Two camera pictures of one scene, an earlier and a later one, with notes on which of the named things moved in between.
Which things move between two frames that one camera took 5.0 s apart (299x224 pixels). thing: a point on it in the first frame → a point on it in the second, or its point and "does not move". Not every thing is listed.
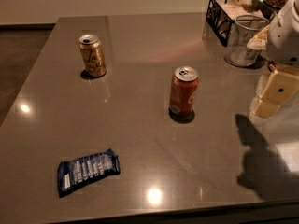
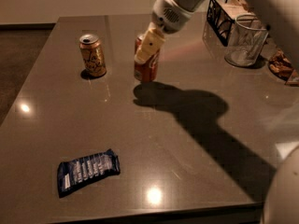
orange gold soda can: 92,55 does not move
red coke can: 184,88 → 145,72
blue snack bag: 74,173 does not move
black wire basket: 222,9 does not move
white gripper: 284,37 → 168,17
